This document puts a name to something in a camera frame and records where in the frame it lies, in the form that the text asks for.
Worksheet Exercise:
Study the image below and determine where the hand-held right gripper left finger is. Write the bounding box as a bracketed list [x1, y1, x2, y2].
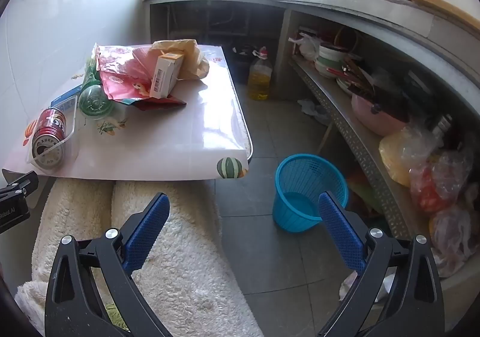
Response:
[45, 192, 173, 337]

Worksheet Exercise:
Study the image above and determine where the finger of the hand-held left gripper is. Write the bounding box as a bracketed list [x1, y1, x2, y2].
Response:
[0, 171, 39, 198]

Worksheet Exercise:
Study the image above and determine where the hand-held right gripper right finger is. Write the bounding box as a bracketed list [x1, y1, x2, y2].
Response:
[317, 191, 445, 337]

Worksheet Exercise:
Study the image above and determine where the blue plastic basket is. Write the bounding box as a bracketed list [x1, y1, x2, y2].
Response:
[272, 154, 349, 230]

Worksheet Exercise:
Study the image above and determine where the red drink can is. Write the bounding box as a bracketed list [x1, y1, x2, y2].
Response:
[32, 108, 67, 169]

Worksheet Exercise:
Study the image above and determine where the clear plastic tray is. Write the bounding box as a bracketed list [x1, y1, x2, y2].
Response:
[25, 117, 77, 174]

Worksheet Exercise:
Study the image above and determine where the blue cardboard box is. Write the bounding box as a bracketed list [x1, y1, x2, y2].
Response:
[50, 83, 85, 112]

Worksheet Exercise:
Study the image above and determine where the green plastic bottle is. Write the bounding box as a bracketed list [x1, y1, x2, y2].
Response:
[78, 55, 115, 120]

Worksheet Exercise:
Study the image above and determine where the red printed plastic bag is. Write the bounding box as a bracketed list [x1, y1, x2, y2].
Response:
[94, 43, 187, 111]

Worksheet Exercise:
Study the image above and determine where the white orange cardboard box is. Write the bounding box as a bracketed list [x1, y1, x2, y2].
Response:
[149, 52, 186, 99]

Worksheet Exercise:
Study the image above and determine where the beige plastic bag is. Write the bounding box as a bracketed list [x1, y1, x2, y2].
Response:
[150, 39, 211, 80]

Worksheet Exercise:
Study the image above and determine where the yellow plastic bag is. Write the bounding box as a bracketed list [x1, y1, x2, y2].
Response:
[379, 130, 424, 187]

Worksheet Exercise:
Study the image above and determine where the wooden shelf leg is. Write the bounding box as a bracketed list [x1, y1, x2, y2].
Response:
[319, 123, 334, 153]

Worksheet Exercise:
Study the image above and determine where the plastic bag with red contents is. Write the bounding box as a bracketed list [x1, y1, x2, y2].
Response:
[409, 162, 462, 214]

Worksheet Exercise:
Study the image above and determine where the perforated metal shelf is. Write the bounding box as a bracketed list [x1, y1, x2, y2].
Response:
[289, 55, 413, 240]

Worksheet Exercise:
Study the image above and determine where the plastic bag with pink contents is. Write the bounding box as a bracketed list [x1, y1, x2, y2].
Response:
[429, 187, 480, 278]

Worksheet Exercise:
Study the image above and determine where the pink printed tablecloth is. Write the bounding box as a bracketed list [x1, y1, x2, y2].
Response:
[2, 45, 254, 182]

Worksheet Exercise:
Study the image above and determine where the pink cooking pot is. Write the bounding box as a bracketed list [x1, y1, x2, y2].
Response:
[350, 91, 409, 137]

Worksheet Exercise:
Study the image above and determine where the clear plastic bag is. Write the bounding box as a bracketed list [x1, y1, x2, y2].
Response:
[397, 123, 473, 187]

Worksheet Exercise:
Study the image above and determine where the white crumpled rag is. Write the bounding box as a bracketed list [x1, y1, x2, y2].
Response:
[298, 99, 331, 123]

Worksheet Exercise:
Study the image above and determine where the bundle of wooden chopsticks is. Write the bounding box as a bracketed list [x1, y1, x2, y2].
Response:
[341, 57, 376, 95]

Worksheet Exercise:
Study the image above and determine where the white bowl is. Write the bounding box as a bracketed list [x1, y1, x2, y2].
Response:
[319, 43, 349, 58]
[314, 59, 344, 78]

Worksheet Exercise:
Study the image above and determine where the yellow cooking oil bottle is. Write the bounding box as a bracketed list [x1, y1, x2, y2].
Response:
[247, 47, 274, 101]

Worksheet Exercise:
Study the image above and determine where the green bowl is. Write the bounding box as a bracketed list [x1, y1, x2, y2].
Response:
[318, 53, 347, 65]

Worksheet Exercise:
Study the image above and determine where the white plastic bag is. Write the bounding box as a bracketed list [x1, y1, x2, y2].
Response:
[289, 34, 321, 60]

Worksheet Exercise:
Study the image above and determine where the black bin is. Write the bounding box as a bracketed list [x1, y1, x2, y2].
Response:
[229, 45, 259, 84]

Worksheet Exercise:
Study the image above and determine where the wooden board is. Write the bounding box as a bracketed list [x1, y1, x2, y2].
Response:
[406, 0, 480, 28]

